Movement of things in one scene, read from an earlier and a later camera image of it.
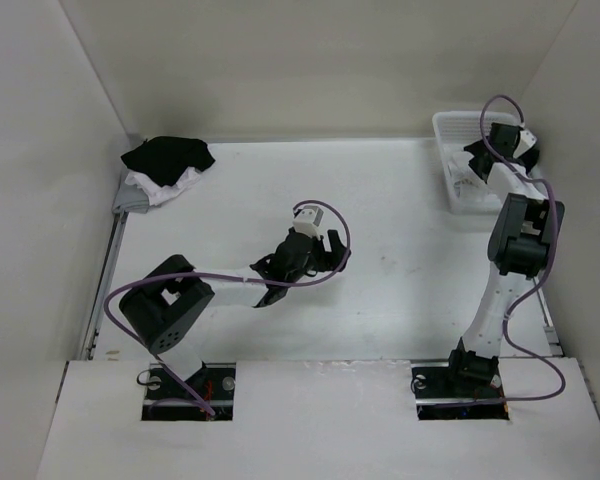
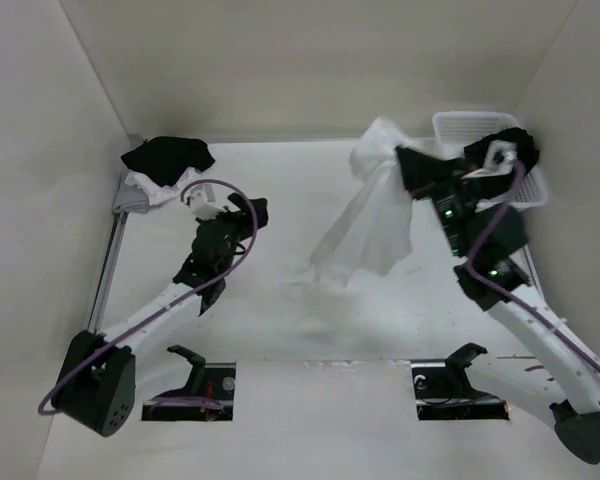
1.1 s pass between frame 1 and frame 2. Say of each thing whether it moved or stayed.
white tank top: moved
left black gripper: moved
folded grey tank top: stayed
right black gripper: moved
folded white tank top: stayed
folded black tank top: stayed
